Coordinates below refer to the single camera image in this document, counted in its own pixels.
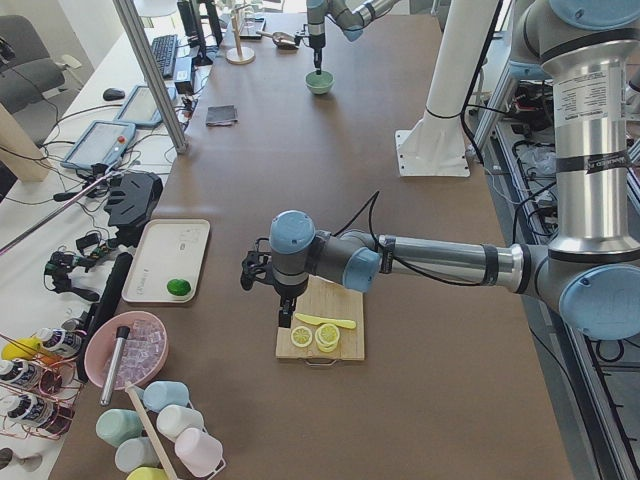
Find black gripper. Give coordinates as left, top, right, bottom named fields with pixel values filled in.
left=272, top=264, right=309, bottom=329

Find light green bowl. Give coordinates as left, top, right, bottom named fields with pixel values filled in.
left=305, top=70, right=334, bottom=95

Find pink bowl with ice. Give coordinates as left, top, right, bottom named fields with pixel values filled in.
left=84, top=311, right=169, bottom=390

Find single lemon slice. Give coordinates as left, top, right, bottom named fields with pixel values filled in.
left=290, top=326, right=314, bottom=348

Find metal scoop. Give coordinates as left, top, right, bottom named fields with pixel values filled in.
left=257, top=30, right=300, bottom=50

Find stacked lemon slices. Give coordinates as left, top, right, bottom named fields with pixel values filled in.
left=315, top=323, right=340, bottom=353

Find wooden cutting board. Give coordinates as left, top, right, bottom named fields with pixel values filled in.
left=275, top=276, right=365, bottom=364

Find yellow plastic knife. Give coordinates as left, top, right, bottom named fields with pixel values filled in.
left=295, top=313, right=357, bottom=330

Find wooden mug stand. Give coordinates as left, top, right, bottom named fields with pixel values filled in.
left=225, top=3, right=255, bottom=65

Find green lime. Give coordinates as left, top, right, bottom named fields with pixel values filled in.
left=166, top=278, right=192, bottom=297

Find grey folded cloth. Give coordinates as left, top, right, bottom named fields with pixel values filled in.
left=205, top=105, right=238, bottom=127

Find cream tray with bear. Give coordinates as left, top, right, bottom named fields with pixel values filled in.
left=122, top=219, right=210, bottom=304

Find pastel blue cup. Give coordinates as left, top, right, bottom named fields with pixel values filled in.
left=143, top=381, right=190, bottom=413

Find pastel white cup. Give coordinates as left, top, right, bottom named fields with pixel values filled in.
left=156, top=405, right=205, bottom=442

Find black keyboard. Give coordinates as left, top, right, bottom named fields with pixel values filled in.
left=151, top=34, right=178, bottom=79

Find pastel pink cup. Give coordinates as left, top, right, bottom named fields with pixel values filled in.
left=174, top=427, right=226, bottom=478

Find steel muddler rod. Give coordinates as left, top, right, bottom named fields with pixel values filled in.
left=99, top=326, right=130, bottom=407

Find wooden stirring stick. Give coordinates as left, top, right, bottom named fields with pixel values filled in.
left=125, top=382, right=178, bottom=480

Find blue teach pendant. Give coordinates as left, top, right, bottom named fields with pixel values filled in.
left=61, top=121, right=136, bottom=171
left=115, top=85, right=162, bottom=129

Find black plastic stand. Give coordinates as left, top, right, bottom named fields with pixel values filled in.
left=104, top=172, right=163, bottom=249

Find pastel green cup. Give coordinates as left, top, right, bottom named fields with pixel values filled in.
left=95, top=409, right=143, bottom=447

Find black computer mouse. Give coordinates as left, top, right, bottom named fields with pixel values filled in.
left=102, top=88, right=126, bottom=101

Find grey office chair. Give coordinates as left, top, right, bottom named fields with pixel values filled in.
left=1, top=15, right=65, bottom=113

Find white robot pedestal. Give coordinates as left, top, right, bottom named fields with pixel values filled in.
left=393, top=0, right=505, bottom=179

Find aluminium frame post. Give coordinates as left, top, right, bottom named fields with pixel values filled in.
left=113, top=0, right=188, bottom=154

